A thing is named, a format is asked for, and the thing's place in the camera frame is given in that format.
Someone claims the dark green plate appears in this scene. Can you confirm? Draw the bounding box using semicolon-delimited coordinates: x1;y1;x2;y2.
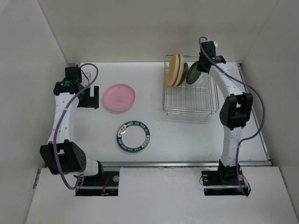
186;61;201;85

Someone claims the brown gold plate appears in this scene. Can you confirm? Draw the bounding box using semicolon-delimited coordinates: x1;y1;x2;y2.
178;63;189;86

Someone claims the pink plastic plate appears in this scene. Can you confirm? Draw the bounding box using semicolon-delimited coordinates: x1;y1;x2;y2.
102;84;135;112

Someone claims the blue rimmed grey plate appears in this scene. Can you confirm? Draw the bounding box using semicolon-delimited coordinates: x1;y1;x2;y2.
116;120;151;154

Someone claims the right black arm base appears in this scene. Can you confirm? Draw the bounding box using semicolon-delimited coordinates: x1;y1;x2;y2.
199;170;251;196

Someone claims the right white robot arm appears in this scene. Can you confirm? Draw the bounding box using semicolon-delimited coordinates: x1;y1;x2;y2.
197;41;253;185

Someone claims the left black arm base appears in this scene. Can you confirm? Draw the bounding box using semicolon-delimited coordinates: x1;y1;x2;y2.
75;168;120;196

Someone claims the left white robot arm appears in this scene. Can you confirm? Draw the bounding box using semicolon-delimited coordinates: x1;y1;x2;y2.
40;66;105;185

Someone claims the white plate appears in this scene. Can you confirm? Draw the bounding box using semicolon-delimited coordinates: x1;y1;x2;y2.
174;54;184;86

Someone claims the tan yellow plate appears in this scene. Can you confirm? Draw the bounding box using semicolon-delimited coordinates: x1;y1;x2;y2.
166;54;180;86

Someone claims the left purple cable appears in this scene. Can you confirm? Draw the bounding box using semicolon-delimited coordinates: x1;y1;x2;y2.
53;63;99;191

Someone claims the purple cable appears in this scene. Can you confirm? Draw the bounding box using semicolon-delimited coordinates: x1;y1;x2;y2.
53;63;99;191
198;36;265;196

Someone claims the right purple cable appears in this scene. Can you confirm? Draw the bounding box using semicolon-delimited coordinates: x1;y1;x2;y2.
198;36;265;196

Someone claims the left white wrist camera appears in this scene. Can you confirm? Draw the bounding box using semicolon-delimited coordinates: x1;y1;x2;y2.
84;72;92;81

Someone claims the metal wire dish rack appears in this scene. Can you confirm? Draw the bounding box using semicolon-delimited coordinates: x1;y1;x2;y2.
163;54;220;117

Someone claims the front aluminium rail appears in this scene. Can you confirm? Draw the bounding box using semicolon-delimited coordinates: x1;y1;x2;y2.
46;160;273;168

